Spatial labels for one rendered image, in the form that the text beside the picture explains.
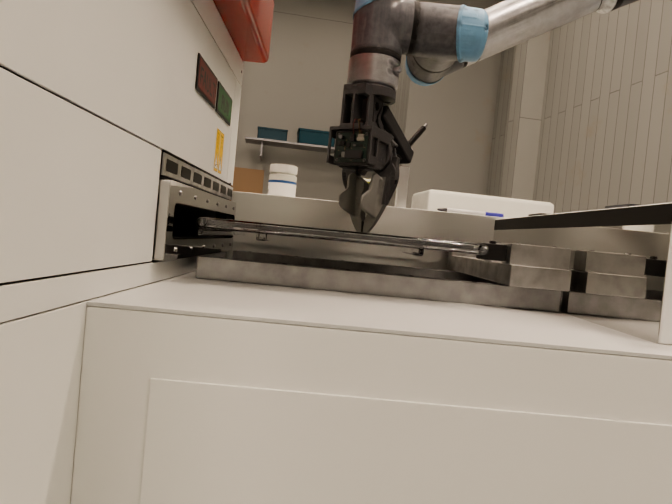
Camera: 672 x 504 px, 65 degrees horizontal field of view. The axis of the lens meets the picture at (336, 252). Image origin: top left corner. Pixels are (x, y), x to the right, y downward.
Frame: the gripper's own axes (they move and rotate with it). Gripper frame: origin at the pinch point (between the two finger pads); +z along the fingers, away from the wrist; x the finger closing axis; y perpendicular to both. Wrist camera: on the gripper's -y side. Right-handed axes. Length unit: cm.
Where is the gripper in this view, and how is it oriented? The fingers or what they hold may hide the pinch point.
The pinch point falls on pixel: (365, 227)
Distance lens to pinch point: 80.6
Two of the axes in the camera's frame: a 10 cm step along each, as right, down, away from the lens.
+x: 8.5, 1.0, -5.2
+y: -5.2, -0.3, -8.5
